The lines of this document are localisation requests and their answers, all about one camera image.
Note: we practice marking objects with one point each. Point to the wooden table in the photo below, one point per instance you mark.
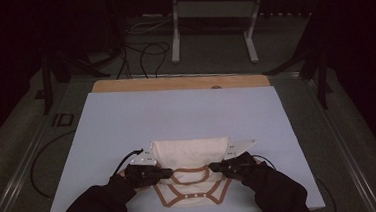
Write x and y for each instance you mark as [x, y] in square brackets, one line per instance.
[174, 83]

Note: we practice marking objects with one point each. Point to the person's left hand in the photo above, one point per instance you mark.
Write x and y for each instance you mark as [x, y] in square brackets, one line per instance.
[131, 178]

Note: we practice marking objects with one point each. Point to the person's right hand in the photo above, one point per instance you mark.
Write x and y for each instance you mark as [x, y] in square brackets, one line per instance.
[255, 168]

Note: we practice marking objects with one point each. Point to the light blue mat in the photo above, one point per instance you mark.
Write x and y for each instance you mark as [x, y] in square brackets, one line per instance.
[176, 116]

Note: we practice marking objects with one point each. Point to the white metal stand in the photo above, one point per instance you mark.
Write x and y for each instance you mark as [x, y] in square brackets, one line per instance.
[214, 9]

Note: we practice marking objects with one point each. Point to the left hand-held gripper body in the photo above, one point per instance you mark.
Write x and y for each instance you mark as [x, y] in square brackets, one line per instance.
[147, 170]

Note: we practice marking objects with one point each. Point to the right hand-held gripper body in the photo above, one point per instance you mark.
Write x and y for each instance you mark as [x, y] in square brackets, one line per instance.
[238, 159]

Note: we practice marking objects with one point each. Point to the black metal stand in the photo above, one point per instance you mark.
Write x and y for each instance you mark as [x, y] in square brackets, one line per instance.
[50, 79]
[316, 63]

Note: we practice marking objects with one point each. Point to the cream baby bodysuit brown trim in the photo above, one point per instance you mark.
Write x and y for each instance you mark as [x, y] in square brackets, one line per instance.
[189, 152]

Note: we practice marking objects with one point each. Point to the metal floor rail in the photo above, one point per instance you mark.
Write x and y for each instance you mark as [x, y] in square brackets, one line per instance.
[17, 174]
[352, 148]

